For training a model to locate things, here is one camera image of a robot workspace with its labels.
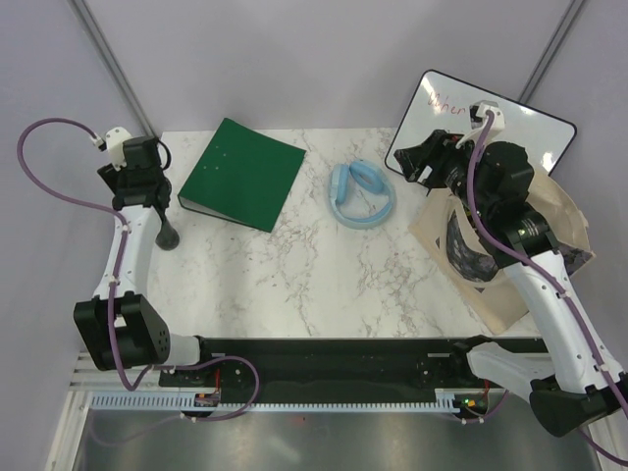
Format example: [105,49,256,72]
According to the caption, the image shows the white cable duct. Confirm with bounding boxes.
[88,389,460,413]

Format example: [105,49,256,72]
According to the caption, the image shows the blue headphones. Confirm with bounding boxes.
[328,160,396,230]

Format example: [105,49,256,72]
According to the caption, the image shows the dark cola bottle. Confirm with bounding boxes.
[155,207,181,251]

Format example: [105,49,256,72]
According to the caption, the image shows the purple cable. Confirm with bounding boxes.
[17,116,158,393]
[464,110,628,465]

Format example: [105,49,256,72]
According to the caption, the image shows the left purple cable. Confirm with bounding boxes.
[17,116,158,393]

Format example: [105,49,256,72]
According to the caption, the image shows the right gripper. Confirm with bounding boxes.
[393,129,493,219]

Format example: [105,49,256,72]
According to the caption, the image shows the beige canvas bag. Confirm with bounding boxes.
[409,174,595,335]

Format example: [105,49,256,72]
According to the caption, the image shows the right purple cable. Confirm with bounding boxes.
[464,110,628,465]

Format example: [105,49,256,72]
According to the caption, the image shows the small whiteboard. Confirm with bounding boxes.
[384,70,577,175]

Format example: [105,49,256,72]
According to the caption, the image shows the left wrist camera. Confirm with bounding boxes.
[91,127,132,171]

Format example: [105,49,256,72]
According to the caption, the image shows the green ring binder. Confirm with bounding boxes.
[178,119,306,233]

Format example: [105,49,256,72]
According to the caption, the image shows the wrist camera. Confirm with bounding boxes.
[91,127,132,171]
[455,100,505,149]

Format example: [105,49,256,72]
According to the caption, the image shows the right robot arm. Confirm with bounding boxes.
[393,130,627,437]

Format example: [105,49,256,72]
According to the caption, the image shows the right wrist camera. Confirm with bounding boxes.
[455,100,505,149]

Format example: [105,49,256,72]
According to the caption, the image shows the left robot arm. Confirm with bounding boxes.
[74,127,216,386]

